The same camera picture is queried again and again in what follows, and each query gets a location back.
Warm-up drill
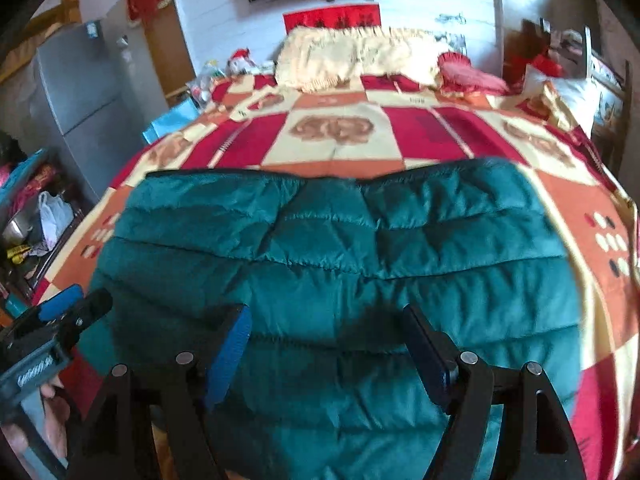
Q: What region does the person's left hand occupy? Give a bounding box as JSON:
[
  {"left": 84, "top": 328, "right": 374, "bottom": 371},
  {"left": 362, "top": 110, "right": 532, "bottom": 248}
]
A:
[{"left": 0, "top": 377, "right": 75, "bottom": 467}]

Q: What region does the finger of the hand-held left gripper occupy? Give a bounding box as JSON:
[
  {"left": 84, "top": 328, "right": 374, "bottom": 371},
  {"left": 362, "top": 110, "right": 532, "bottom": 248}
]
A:
[
  {"left": 38, "top": 284, "right": 85, "bottom": 323},
  {"left": 59, "top": 287, "right": 114, "bottom": 343}
]

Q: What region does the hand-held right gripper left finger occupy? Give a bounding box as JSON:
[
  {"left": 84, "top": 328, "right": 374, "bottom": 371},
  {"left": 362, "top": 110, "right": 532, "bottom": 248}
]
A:
[{"left": 65, "top": 302, "right": 253, "bottom": 480}]

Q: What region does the red ruffled pillow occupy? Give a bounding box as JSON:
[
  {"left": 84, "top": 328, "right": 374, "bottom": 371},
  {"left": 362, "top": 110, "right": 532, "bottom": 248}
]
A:
[{"left": 437, "top": 51, "right": 511, "bottom": 95}]

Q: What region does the blue storage box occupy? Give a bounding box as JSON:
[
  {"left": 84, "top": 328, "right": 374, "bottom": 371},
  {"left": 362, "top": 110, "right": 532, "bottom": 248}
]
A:
[{"left": 0, "top": 147, "right": 58, "bottom": 201}]

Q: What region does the red and white plush toy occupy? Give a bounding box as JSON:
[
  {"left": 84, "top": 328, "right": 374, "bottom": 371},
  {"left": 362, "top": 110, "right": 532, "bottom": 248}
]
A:
[{"left": 227, "top": 47, "right": 258, "bottom": 77}]

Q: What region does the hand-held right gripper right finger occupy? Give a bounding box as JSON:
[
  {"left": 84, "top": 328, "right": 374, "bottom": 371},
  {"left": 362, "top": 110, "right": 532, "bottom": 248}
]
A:
[{"left": 400, "top": 304, "right": 588, "bottom": 480}]

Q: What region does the metal bowl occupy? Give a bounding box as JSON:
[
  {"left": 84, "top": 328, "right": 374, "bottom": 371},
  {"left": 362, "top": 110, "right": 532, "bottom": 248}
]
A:
[{"left": 1, "top": 207, "right": 43, "bottom": 247}]

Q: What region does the teal puffer jacket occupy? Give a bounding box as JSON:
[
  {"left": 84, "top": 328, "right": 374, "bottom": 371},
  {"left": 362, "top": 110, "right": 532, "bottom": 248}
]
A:
[{"left": 77, "top": 157, "right": 586, "bottom": 480}]

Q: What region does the red and cream patterned blanket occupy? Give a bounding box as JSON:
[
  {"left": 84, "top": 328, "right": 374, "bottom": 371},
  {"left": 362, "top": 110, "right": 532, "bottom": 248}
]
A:
[{"left": 30, "top": 72, "right": 640, "bottom": 480}]

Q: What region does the cream fringed pillow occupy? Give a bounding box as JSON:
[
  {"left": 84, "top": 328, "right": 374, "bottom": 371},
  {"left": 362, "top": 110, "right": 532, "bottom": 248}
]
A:
[{"left": 274, "top": 26, "right": 453, "bottom": 93}]

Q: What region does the white pillow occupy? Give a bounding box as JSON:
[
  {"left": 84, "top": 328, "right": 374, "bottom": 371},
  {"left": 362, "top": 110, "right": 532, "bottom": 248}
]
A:
[{"left": 522, "top": 67, "right": 601, "bottom": 136}]

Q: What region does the wooden door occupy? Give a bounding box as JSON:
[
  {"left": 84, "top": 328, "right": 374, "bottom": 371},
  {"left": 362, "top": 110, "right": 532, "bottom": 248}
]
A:
[{"left": 142, "top": 0, "right": 197, "bottom": 103}]

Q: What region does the red wall banner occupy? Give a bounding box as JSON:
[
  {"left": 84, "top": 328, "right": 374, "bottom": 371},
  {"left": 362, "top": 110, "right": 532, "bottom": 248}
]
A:
[{"left": 283, "top": 2, "right": 381, "bottom": 35}]

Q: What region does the white plastic bag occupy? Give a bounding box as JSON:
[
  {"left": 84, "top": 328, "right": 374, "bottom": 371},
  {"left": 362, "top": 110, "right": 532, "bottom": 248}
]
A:
[{"left": 38, "top": 191, "right": 75, "bottom": 252}]

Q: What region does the grey refrigerator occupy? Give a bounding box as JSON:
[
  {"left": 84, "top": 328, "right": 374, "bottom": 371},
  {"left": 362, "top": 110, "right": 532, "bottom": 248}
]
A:
[{"left": 32, "top": 20, "right": 151, "bottom": 203}]

